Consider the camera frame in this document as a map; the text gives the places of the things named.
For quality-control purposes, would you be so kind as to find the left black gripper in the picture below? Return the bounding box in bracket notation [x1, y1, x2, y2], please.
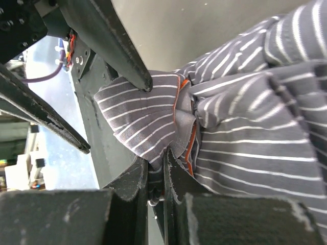
[1, 1, 96, 79]

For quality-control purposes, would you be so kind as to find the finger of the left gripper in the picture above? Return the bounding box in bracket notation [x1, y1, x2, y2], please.
[57, 0, 153, 91]
[1, 65, 90, 154]

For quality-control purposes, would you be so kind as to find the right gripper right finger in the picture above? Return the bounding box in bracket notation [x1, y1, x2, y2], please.
[163, 150, 323, 244]

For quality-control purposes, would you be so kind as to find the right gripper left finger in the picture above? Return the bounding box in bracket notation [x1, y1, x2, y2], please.
[1, 158, 148, 244]

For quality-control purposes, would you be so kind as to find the grey striped underwear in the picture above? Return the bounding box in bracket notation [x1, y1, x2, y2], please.
[94, 1, 326, 237]

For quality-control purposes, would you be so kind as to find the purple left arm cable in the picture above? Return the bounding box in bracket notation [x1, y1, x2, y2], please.
[20, 50, 66, 84]

